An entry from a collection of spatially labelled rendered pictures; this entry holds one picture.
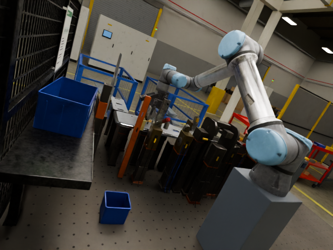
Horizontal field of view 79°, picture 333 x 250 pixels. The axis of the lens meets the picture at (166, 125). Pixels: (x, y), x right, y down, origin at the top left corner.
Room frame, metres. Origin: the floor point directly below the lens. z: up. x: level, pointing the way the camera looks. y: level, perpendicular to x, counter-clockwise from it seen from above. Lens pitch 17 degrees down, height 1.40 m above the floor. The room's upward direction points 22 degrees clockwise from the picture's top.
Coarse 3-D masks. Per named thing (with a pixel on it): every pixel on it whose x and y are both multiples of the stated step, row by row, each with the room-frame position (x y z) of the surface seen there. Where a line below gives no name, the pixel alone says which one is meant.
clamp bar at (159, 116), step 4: (164, 100) 1.03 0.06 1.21; (168, 100) 1.04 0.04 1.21; (164, 104) 1.03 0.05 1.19; (168, 104) 1.02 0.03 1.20; (160, 108) 1.04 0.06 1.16; (164, 108) 1.04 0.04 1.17; (160, 112) 1.04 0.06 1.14; (164, 112) 1.05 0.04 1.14; (156, 116) 1.05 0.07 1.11; (160, 116) 1.04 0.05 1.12; (156, 120) 1.04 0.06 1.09; (160, 120) 1.05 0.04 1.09
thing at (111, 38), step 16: (96, 32) 8.03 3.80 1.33; (112, 32) 8.31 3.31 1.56; (128, 32) 8.60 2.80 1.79; (96, 48) 8.09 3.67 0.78; (112, 48) 8.39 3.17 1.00; (128, 48) 8.70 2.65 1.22; (144, 48) 9.02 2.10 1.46; (96, 64) 8.17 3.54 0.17; (128, 64) 8.80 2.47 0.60; (144, 64) 9.14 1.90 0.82
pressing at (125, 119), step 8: (120, 112) 1.20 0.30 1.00; (120, 120) 1.07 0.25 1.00; (128, 120) 1.12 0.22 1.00; (136, 120) 1.18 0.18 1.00; (152, 120) 1.30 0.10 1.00; (144, 128) 1.08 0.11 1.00; (168, 128) 1.26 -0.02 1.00; (176, 128) 1.33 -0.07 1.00; (168, 136) 1.14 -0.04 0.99; (176, 136) 1.17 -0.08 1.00
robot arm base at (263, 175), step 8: (256, 168) 0.76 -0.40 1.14; (264, 168) 0.73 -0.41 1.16; (272, 168) 0.72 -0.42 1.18; (280, 168) 0.70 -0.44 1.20; (256, 176) 0.73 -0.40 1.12; (264, 176) 0.71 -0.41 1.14; (272, 176) 0.70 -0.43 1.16; (280, 176) 0.70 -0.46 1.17; (288, 176) 0.71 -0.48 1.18; (264, 184) 0.70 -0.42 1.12; (272, 184) 0.70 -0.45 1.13; (280, 184) 0.69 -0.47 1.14; (288, 184) 0.71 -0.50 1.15; (272, 192) 0.68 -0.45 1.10; (280, 192) 0.69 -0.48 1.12
